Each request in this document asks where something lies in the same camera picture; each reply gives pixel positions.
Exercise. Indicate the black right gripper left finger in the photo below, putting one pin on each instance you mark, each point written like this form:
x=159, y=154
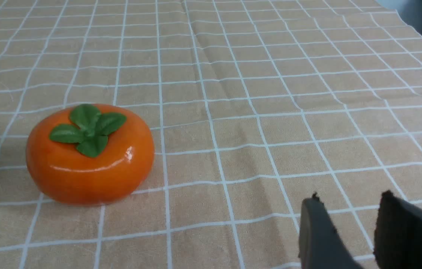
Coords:
x=320, y=246

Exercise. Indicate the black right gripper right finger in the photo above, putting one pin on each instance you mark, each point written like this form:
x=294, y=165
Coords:
x=398, y=234

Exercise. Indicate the beige checkered tablecloth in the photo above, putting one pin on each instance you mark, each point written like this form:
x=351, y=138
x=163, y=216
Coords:
x=253, y=105

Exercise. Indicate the orange persimmon with green leaves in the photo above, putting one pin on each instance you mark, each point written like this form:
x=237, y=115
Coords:
x=90, y=154

